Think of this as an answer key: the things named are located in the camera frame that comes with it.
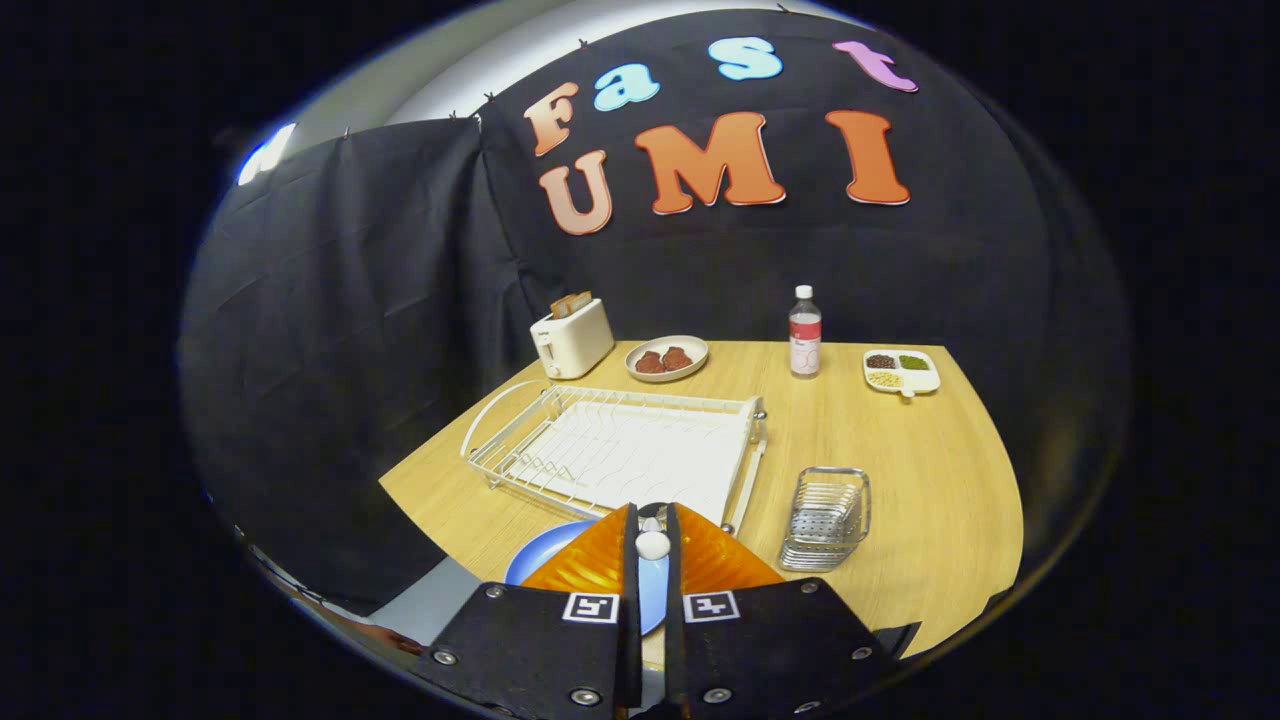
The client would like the white divided tray with beans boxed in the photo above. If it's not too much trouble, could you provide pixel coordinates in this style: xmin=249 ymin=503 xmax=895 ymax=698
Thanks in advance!
xmin=863 ymin=348 xmax=942 ymax=398

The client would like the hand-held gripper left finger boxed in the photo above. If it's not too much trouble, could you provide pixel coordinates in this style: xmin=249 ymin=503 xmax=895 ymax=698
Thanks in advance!
xmin=415 ymin=503 xmax=641 ymax=720

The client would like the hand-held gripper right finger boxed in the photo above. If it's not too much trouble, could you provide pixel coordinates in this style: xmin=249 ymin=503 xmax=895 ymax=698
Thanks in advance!
xmin=663 ymin=503 xmax=901 ymax=720

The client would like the clear bottle with red label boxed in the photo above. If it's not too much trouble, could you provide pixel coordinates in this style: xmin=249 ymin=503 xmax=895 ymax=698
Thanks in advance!
xmin=788 ymin=285 xmax=823 ymax=379

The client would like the ceiling light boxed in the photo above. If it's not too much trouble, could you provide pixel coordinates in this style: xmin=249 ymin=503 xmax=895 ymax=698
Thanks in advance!
xmin=237 ymin=122 xmax=298 ymax=188

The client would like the spoon with blue checkered handle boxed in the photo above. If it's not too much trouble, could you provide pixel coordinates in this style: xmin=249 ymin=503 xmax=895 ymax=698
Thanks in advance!
xmin=636 ymin=503 xmax=671 ymax=563

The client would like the white wire dish rack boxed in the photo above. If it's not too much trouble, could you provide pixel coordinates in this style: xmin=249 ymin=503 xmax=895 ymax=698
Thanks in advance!
xmin=460 ymin=380 xmax=769 ymax=533

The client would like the metal wire basket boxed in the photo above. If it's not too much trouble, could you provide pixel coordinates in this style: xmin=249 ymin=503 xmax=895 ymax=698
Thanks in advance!
xmin=778 ymin=466 xmax=872 ymax=573

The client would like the cream toaster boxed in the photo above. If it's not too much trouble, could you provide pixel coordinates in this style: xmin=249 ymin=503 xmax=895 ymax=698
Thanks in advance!
xmin=530 ymin=298 xmax=616 ymax=381

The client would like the beige oval dish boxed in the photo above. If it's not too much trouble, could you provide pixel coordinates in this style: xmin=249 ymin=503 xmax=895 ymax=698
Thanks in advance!
xmin=624 ymin=335 xmax=710 ymax=384

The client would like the light blue plate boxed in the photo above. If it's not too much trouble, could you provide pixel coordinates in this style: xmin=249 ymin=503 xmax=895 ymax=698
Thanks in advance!
xmin=503 ymin=520 xmax=671 ymax=636

